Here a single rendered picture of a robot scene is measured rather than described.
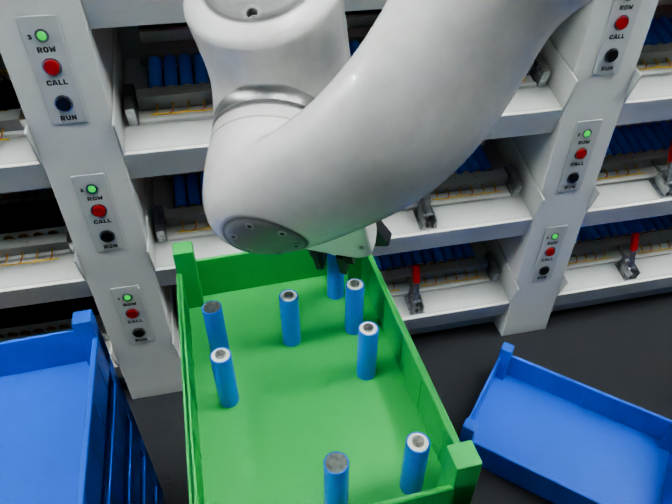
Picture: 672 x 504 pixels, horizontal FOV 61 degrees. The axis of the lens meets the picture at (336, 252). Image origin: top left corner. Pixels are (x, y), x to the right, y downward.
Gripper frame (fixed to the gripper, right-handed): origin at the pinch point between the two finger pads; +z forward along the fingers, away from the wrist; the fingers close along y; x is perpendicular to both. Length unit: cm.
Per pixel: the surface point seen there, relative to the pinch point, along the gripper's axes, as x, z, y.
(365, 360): -10.3, -0.2, 5.8
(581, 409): 3, 53, 37
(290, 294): -6.2, -2.1, -2.3
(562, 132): 34.1, 19.7, 23.7
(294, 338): -9.0, 2.4, -1.9
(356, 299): -4.6, 0.1, 3.5
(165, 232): 7.6, 21.4, -31.1
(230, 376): -15.1, -3.8, -4.8
